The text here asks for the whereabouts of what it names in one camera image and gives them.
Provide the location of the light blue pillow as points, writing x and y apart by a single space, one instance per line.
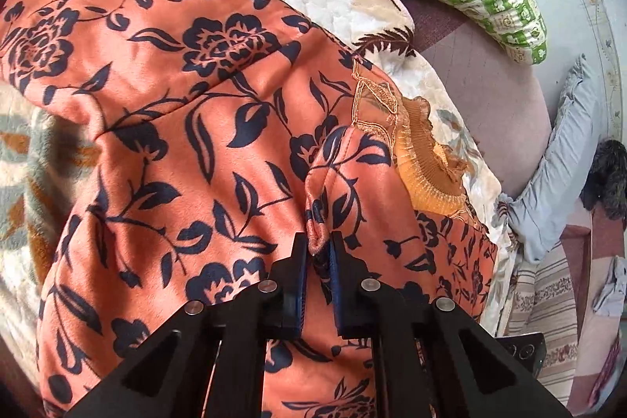
563 163

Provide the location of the small grey cloth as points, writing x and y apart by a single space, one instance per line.
607 286

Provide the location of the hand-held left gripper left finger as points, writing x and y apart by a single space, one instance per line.
300 295

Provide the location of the striped bedsheet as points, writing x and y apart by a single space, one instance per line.
548 300

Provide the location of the orange floral garment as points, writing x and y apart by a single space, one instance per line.
196 129

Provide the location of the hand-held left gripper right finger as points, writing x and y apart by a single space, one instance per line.
338 290

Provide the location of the dark furry item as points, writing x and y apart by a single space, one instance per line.
610 178

